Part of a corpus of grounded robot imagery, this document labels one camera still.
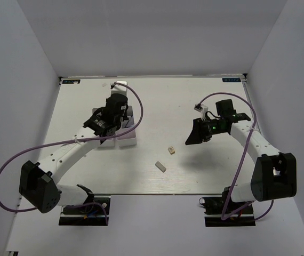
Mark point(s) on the white right organizer box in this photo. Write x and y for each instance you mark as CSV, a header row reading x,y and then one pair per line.
x,y
128,139

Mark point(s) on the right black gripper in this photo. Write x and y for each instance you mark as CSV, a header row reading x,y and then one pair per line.
x,y
198,134

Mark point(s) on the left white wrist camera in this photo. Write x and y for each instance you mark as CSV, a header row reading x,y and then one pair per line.
x,y
119,87

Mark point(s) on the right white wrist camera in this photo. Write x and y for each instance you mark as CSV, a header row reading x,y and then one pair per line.
x,y
202,109

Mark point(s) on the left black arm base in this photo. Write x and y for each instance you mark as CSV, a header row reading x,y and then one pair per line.
x,y
91,215

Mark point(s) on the blue table label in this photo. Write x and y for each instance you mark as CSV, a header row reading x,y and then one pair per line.
x,y
71,81
231,80

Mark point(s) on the white organizer box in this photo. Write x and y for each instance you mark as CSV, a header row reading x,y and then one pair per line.
x,y
106,142
128,139

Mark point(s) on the white left organizer box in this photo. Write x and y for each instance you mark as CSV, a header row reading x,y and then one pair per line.
x,y
106,142

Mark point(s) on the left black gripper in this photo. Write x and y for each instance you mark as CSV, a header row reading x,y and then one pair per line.
x,y
125,117

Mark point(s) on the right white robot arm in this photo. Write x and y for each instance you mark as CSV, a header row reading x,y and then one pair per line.
x,y
275,173

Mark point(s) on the grey white eraser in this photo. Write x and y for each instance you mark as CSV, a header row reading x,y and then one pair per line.
x,y
160,166

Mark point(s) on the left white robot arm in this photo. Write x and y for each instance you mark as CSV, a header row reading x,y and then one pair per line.
x,y
39,182

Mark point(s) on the right blue table label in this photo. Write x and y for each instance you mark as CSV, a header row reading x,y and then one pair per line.
x,y
231,80

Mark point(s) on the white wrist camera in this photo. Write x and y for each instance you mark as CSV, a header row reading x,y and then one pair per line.
x,y
202,109
119,87

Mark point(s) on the left blue table label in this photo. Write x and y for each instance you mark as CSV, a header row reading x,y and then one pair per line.
x,y
71,81

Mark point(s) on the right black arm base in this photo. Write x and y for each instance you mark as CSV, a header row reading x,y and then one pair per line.
x,y
213,208

